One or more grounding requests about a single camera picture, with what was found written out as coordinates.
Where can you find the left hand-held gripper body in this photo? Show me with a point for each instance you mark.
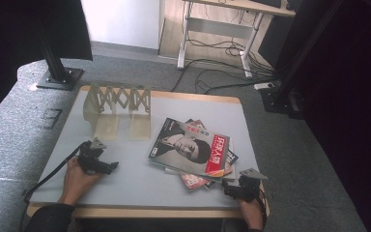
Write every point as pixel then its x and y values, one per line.
pixel 88 159

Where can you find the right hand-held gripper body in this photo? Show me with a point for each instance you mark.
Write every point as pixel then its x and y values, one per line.
pixel 249 190

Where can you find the red-brown planet cover magazine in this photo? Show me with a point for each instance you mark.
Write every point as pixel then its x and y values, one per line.
pixel 193 182

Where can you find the beige expandable book rack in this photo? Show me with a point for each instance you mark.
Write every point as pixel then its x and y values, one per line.
pixel 140 125

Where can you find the portrait cover magazine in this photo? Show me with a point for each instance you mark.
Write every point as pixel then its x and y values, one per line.
pixel 186 148

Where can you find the person's right hand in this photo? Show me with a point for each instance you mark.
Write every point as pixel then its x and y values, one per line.
pixel 252 214

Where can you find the person's left hand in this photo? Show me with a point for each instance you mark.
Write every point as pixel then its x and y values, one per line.
pixel 75 183

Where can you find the black metal stand with baseplate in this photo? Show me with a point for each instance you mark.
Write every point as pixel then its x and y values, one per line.
pixel 58 79

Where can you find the white power strip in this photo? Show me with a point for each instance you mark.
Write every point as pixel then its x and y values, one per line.
pixel 264 86

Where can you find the dark curtain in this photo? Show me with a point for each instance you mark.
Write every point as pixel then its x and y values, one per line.
pixel 6 32
pixel 351 96

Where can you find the white-legged wooden desk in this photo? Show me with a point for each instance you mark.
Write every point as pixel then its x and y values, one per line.
pixel 219 27

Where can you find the black slanted frame stand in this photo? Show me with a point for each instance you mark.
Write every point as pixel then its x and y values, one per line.
pixel 280 100

